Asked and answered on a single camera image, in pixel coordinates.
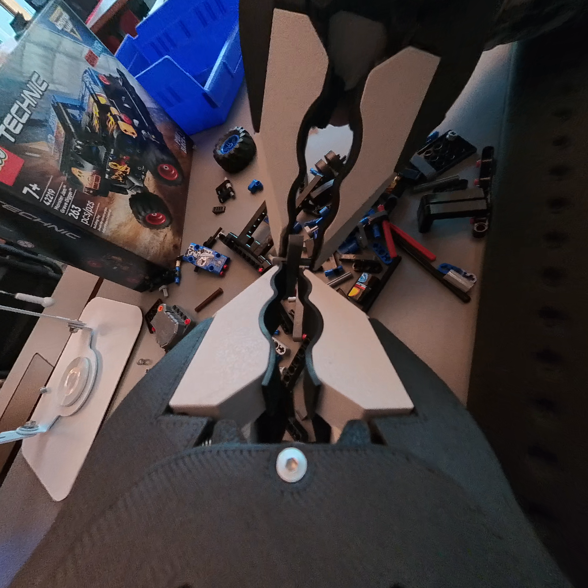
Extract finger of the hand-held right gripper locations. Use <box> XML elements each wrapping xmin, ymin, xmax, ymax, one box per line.
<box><xmin>311</xmin><ymin>46</ymin><xmax>442</xmax><ymax>272</ymax></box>
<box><xmin>248</xmin><ymin>9</ymin><xmax>330</xmax><ymax>267</ymax></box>

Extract blue plastic bin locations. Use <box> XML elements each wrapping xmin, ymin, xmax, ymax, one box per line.
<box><xmin>114</xmin><ymin>0</ymin><xmax>245</xmax><ymax>138</ymax></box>

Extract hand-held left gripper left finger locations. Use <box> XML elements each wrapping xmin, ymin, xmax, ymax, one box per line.
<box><xmin>170</xmin><ymin>267</ymin><xmax>282</xmax><ymax>442</ymax></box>

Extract long black toy axle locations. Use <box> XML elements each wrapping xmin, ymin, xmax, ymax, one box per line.
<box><xmin>394</xmin><ymin>240</ymin><xmax>472</xmax><ymax>305</ymax></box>

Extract pile of loose toy parts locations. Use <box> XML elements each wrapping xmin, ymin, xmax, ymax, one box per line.
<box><xmin>294</xmin><ymin>129</ymin><xmax>480</xmax><ymax>315</ymax></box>

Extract grey toy pull-back motor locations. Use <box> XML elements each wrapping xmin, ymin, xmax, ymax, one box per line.
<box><xmin>146</xmin><ymin>301</ymin><xmax>194</xmax><ymax>351</ymax></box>

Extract black blue toy axle piece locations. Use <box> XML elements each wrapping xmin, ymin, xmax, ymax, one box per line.
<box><xmin>151</xmin><ymin>261</ymin><xmax>185</xmax><ymax>291</ymax></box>

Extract black toy chassis assembly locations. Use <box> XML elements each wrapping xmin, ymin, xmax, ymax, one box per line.
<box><xmin>215</xmin><ymin>202</ymin><xmax>277</xmax><ymax>273</ymax></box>

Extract grey panel colourful sticker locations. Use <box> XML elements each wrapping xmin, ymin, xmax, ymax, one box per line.
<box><xmin>347</xmin><ymin>270</ymin><xmax>378</xmax><ymax>300</ymax></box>

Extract white desk stand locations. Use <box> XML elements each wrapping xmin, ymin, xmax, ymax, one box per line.
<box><xmin>0</xmin><ymin>292</ymin><xmax>146</xmax><ymax>502</ymax></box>

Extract black toy frame block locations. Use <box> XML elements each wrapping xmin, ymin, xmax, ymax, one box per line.
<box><xmin>416</xmin><ymin>188</ymin><xmax>491</xmax><ymax>236</ymax></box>

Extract dark grey toy beam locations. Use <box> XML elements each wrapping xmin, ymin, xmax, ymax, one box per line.
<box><xmin>278</xmin><ymin>234</ymin><xmax>311</xmax><ymax>305</ymax></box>

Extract blue toy beam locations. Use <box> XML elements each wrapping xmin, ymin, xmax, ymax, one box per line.
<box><xmin>436</xmin><ymin>261</ymin><xmax>479</xmax><ymax>296</ymax></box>

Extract monster truck toy set box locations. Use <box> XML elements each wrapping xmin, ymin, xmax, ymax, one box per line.
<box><xmin>0</xmin><ymin>0</ymin><xmax>194</xmax><ymax>294</ymax></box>

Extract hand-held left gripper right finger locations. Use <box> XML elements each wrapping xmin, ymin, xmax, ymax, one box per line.
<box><xmin>303</xmin><ymin>267</ymin><xmax>416</xmax><ymax>440</ymax></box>

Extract black beam red pins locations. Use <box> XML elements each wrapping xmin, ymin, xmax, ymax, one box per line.
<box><xmin>473</xmin><ymin>145</ymin><xmax>498</xmax><ymax>240</ymax></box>

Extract brown toy axle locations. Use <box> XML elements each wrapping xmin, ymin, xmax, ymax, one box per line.
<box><xmin>192</xmin><ymin>287</ymin><xmax>225</xmax><ymax>314</ymax></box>

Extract black perforated board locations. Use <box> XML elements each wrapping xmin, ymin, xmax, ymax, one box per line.
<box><xmin>467</xmin><ymin>37</ymin><xmax>588</xmax><ymax>588</ymax></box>

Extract black white toy pin cluster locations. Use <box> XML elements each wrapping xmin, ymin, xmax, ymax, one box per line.
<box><xmin>213</xmin><ymin>177</ymin><xmax>238</xmax><ymax>205</ymax></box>

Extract black wheel blue rim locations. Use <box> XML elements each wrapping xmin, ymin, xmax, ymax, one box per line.
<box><xmin>213</xmin><ymin>126</ymin><xmax>257</xmax><ymax>176</ymax></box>

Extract black grille toy panel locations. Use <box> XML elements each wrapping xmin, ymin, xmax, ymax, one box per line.
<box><xmin>408</xmin><ymin>130</ymin><xmax>479</xmax><ymax>181</ymax></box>

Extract blue flame sticker panel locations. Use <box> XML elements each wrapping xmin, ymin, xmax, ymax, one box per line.
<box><xmin>180</xmin><ymin>241</ymin><xmax>233</xmax><ymax>277</ymax></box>

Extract grey desk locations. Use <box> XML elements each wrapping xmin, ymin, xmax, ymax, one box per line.
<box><xmin>0</xmin><ymin>42</ymin><xmax>515</xmax><ymax>588</ymax></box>

